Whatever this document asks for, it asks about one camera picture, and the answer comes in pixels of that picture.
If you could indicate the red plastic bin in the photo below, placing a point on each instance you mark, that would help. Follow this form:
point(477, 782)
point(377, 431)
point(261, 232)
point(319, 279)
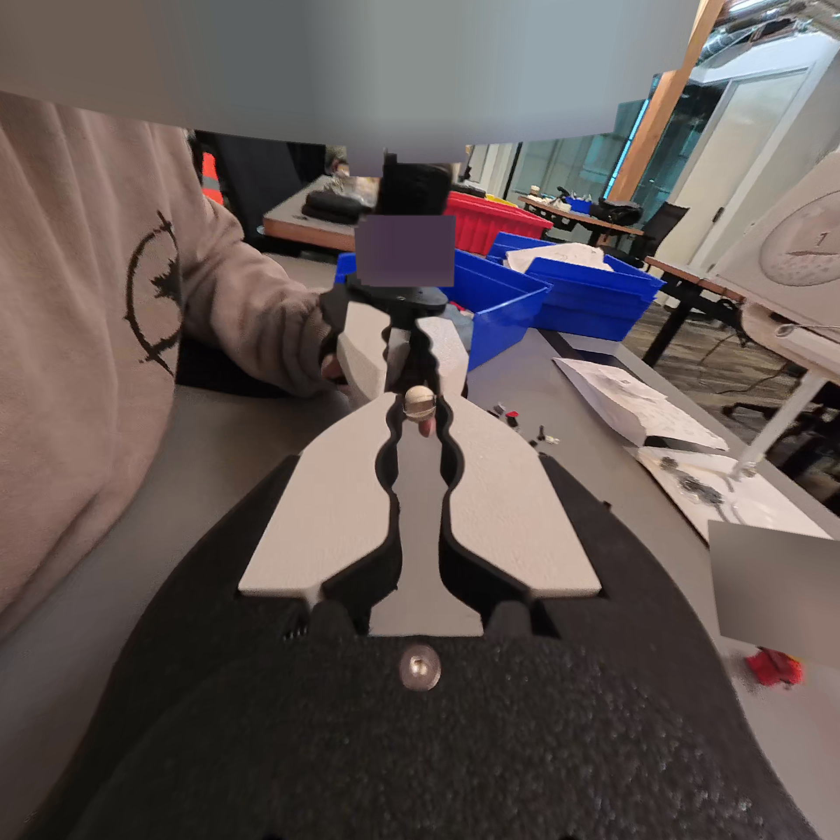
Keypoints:
point(492, 220)

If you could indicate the printed white paper bag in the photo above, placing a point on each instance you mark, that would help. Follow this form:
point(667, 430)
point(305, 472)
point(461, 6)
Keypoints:
point(630, 400)

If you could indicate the white booklet stand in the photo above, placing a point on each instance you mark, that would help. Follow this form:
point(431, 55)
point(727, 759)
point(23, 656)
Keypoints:
point(781, 420)

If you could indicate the instruction booklet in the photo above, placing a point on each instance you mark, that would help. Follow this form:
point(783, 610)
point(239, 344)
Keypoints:
point(787, 249)

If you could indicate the yellow plastic bin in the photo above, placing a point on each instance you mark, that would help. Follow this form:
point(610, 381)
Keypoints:
point(500, 199)

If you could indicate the pile of small bricks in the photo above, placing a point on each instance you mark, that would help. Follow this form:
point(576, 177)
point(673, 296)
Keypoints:
point(525, 423)

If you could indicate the wooden background desk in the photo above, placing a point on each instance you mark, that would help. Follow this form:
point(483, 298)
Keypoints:
point(590, 223)

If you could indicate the black cloth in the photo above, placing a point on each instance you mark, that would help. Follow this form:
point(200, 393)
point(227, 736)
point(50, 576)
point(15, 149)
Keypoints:
point(223, 374)

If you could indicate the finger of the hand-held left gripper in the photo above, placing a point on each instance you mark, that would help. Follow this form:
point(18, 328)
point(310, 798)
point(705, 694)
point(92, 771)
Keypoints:
point(449, 354)
point(364, 354)

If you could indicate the black zip case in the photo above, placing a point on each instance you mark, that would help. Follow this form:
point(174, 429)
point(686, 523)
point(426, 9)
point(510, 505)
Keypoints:
point(331, 205)

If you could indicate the white toy helmet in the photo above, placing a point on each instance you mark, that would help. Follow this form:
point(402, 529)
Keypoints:
point(420, 397)

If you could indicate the black office chair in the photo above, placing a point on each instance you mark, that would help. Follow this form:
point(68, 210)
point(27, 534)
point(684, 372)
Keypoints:
point(262, 177)
point(663, 226)

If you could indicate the beige hoodie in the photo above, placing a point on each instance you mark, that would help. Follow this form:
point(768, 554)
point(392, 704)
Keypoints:
point(65, 328)

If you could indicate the person's left hand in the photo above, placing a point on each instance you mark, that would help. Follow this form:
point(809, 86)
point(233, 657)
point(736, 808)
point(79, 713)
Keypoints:
point(334, 369)

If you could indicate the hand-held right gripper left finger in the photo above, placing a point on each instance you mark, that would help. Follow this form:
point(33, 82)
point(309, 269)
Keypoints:
point(315, 525)

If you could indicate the person's left forearm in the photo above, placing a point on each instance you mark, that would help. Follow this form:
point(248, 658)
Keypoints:
point(262, 315)

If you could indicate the grey side table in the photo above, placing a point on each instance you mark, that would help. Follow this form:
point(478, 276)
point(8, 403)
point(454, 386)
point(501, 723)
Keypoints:
point(295, 226)

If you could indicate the red toy minifigure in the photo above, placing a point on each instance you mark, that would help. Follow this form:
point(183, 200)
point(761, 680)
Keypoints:
point(774, 666)

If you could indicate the white paper sheets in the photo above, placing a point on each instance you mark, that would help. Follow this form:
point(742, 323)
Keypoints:
point(558, 256)

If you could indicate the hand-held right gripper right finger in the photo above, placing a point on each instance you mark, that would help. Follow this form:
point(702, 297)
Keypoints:
point(525, 525)

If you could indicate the wooden column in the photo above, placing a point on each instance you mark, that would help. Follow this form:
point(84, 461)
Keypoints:
point(663, 111)

